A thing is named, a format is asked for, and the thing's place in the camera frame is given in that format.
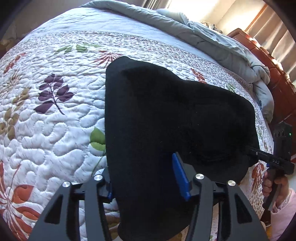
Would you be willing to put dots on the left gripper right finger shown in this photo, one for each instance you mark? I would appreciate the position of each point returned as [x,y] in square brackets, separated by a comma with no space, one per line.
[237,219]

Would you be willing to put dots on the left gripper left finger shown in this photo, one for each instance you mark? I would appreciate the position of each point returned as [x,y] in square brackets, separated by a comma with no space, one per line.
[60,218]

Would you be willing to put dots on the black pants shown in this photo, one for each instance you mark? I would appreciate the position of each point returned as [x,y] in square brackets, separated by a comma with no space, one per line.
[150,114]

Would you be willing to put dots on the pink sleeve forearm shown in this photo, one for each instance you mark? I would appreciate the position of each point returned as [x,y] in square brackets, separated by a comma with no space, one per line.
[282,216]

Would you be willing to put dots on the person's right hand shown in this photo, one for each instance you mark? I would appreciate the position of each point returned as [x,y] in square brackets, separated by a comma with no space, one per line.
[275,189]

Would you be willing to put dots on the red wooden headboard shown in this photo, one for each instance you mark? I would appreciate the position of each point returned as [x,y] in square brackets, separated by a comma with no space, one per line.
[280,86]

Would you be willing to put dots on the grey blue duvet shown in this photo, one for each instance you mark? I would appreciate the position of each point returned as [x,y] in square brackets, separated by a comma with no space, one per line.
[228,52]

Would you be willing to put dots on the beige curtain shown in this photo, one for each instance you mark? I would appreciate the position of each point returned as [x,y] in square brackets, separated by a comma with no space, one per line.
[272,34]

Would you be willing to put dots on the floral quilted bedspread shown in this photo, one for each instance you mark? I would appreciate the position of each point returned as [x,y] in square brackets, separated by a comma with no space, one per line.
[53,98]

